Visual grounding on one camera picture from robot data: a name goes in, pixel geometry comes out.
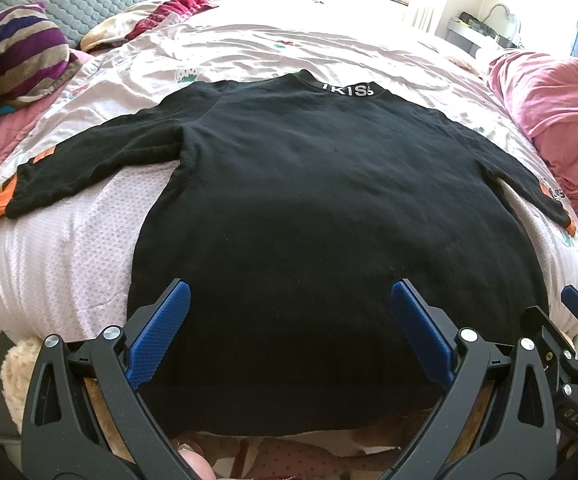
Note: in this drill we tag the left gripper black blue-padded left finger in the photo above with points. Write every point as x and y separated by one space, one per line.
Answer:
62 438

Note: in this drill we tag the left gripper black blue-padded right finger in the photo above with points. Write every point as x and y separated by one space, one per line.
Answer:
495 418

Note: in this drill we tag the black sweater with orange cuffs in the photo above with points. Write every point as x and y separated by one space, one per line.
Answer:
293 208

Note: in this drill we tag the operator hand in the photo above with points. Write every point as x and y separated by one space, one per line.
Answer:
192 455

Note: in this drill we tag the cream fluffy rug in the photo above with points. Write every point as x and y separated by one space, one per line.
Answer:
16 372

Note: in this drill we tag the pink strawberry print bedsheet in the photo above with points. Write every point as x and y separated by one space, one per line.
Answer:
65 269

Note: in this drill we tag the pink crumpled duvet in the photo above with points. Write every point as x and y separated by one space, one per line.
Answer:
540 93

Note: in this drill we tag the grey side desk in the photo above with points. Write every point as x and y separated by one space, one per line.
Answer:
472 35

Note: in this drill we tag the purple striped blanket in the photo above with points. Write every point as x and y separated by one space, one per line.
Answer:
35 57

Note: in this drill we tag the red and cream blanket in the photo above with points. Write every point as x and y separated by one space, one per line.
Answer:
137 19

